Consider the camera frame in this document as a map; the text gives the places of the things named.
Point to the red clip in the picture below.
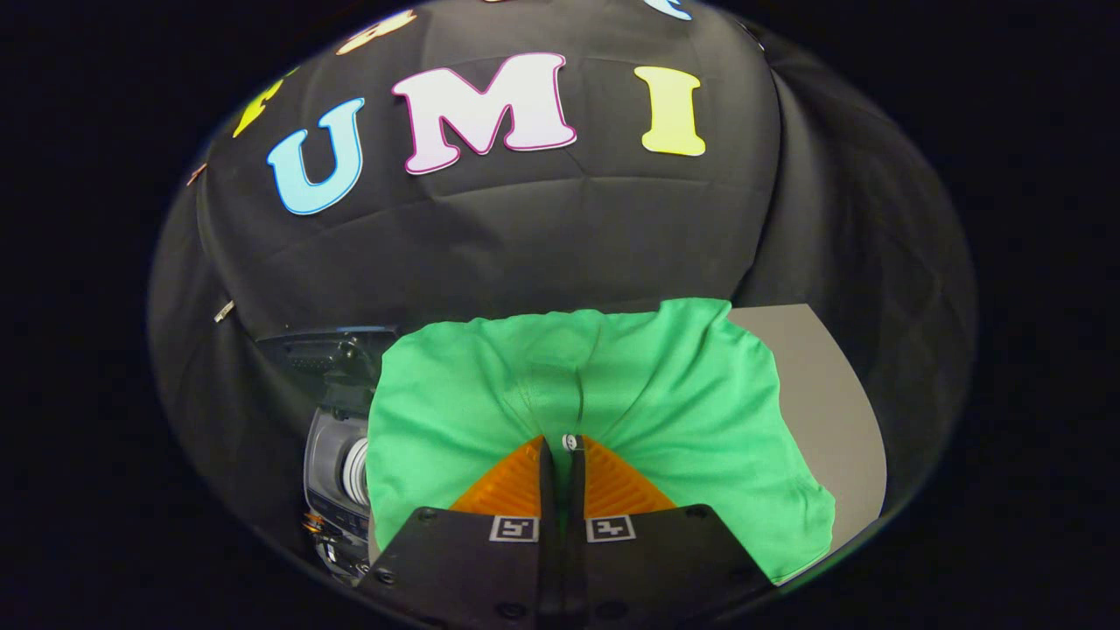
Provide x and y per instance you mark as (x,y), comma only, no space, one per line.
(197,173)

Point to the green polo shirt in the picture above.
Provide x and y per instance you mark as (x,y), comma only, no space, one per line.
(682,402)

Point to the grey cabinet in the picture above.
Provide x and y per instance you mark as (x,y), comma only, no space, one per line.
(831,411)

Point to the white clip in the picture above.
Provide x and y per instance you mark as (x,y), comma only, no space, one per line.
(224,311)

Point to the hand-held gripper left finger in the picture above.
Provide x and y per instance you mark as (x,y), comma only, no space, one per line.
(490,569)

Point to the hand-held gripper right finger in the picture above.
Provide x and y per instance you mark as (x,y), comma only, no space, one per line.
(639,569)

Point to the black backdrop cloth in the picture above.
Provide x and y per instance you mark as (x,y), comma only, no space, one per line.
(542,236)

